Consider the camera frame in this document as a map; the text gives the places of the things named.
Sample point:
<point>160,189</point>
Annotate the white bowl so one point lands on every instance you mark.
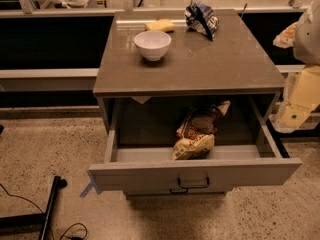
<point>152,45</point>

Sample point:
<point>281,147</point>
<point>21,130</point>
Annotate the black drawer handle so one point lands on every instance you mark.
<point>179,192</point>
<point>187,185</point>

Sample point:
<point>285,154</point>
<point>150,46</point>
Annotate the yellow sponge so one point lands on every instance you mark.
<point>164,25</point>

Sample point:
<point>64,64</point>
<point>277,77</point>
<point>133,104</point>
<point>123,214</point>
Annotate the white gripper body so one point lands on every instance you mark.
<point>308,39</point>

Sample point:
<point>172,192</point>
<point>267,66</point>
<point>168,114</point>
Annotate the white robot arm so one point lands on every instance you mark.
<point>306,45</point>

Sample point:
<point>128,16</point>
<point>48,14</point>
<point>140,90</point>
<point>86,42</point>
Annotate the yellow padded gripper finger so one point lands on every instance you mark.
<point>287,119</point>
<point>285,38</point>

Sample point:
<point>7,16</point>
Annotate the open grey top drawer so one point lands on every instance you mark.
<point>140,143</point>

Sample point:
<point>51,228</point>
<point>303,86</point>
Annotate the grey counter cabinet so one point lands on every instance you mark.
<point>232,63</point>

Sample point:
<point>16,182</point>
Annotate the brown chip bag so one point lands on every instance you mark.
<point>196,134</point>

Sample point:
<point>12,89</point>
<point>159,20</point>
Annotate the black lower drawer handle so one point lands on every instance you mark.
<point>179,192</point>

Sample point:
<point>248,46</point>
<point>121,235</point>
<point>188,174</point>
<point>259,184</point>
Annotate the blue floor tape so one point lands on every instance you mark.
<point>91,185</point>

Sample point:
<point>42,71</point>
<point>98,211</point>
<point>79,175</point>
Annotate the black metal stand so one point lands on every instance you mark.
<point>38,222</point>

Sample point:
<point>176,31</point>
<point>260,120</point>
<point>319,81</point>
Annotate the blue chip bag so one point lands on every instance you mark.
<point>201,18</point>

